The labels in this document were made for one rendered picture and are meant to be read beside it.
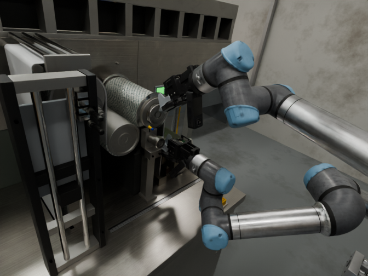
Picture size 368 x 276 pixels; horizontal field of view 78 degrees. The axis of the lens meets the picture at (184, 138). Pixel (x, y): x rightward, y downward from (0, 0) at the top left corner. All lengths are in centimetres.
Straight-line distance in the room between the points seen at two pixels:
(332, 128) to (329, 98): 293
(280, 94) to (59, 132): 53
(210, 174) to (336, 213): 36
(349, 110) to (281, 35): 132
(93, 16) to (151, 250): 85
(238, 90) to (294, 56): 308
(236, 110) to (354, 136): 23
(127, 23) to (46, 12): 30
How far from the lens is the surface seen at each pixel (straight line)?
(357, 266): 126
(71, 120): 54
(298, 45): 360
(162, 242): 84
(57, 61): 60
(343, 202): 80
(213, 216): 74
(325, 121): 58
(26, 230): 94
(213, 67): 58
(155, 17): 118
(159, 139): 77
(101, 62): 104
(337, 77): 346
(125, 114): 87
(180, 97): 68
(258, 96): 57
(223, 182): 73
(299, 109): 60
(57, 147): 58
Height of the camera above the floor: 157
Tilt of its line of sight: 29 degrees down
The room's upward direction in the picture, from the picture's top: 8 degrees clockwise
